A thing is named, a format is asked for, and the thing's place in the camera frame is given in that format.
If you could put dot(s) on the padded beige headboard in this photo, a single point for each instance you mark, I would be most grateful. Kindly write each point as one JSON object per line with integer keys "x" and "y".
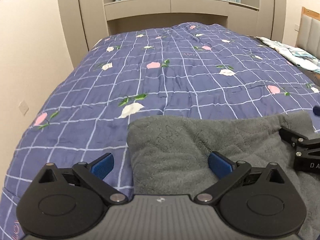
{"x": 309, "y": 32}

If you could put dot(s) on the light floral bedding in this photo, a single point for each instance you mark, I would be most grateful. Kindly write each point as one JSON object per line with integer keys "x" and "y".
{"x": 296, "y": 56}

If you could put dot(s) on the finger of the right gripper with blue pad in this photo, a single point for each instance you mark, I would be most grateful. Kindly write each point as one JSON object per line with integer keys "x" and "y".
{"x": 316, "y": 110}
{"x": 291, "y": 136}

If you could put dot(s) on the white wall socket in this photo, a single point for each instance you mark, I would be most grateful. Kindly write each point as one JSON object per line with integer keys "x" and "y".
{"x": 23, "y": 107}

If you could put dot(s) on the beige wardrobe cabinet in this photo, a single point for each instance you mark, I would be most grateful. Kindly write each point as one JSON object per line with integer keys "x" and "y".
{"x": 84, "y": 24}

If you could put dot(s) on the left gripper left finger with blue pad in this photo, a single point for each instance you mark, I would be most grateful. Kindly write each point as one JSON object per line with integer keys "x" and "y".
{"x": 90, "y": 176}

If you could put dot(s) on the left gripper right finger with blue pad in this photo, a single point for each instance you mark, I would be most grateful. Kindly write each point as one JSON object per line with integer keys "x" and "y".
{"x": 229, "y": 173}

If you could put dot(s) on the blue checked floral quilt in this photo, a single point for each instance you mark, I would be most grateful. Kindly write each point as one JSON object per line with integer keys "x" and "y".
{"x": 193, "y": 70}

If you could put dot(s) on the beige shelf above bed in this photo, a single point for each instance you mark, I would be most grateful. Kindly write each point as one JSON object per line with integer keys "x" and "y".
{"x": 133, "y": 15}

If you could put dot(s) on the grey fleece pants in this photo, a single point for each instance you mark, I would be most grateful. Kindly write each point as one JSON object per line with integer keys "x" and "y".
{"x": 169, "y": 154}

